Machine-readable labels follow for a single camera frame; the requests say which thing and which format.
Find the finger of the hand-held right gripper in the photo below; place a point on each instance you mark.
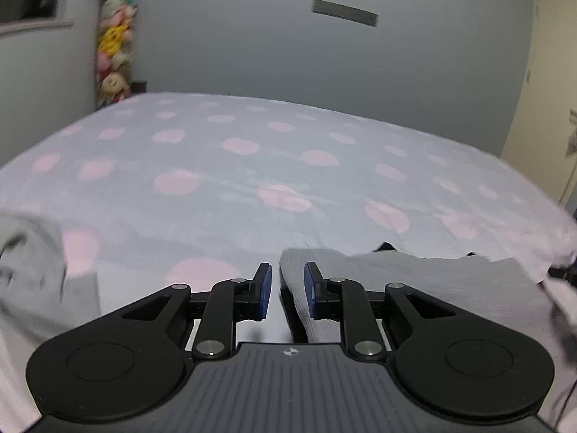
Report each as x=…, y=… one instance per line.
x=568, y=270

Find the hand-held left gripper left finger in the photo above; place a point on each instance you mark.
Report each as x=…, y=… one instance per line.
x=266, y=288

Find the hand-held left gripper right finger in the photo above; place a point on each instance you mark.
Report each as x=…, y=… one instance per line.
x=310, y=288

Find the grey shirt with black sleeves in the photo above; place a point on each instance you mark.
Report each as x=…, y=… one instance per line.
x=428, y=288

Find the light grey garment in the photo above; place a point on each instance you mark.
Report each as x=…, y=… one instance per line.
x=31, y=270

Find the polka dot bed sheet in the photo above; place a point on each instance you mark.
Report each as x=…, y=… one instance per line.
x=270, y=167

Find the grey hanging object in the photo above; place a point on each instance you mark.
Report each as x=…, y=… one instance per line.
x=572, y=137

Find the cream door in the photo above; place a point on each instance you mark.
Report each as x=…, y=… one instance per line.
x=550, y=99

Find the clear tube of plush toys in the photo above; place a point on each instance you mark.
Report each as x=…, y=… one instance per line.
x=112, y=40

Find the grey wall strip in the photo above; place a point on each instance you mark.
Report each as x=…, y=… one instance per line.
x=345, y=12

